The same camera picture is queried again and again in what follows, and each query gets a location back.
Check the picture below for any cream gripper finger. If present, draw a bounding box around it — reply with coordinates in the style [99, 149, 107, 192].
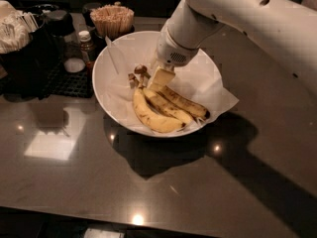
[148, 66, 175, 91]

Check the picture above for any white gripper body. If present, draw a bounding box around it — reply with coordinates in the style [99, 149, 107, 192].
[156, 24, 198, 66]

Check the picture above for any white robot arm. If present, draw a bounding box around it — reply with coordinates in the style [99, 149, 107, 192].
[155, 0, 317, 94]

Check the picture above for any middle yellow banana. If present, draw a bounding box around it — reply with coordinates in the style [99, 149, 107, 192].
[143, 88, 193, 125]

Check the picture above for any yellow banana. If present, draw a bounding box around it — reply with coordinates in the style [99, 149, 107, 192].
[128, 73, 185, 133]
[143, 88, 193, 125]

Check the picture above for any left yellow banana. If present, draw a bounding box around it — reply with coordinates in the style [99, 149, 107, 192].
[128, 73, 185, 133]

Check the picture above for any white paper liner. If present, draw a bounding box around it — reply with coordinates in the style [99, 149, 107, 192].
[100, 33, 240, 135]

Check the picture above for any bundle of wooden stirrers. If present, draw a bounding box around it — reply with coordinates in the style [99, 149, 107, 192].
[90, 5, 134, 40]

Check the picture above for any small brown sauce bottle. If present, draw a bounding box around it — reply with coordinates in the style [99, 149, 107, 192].
[78, 31, 97, 69]

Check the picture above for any dark jar behind stirrers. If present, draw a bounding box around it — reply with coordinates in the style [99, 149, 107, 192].
[82, 2, 101, 27]

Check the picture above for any black rubber mesh mat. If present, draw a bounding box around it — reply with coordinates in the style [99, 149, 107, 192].
[43, 63, 93, 98]

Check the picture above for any black lidded glass shaker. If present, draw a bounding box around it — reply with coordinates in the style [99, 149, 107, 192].
[46, 10, 85, 73]

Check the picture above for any black caddy with napkins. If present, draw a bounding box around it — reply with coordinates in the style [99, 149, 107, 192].
[0, 0, 60, 98]

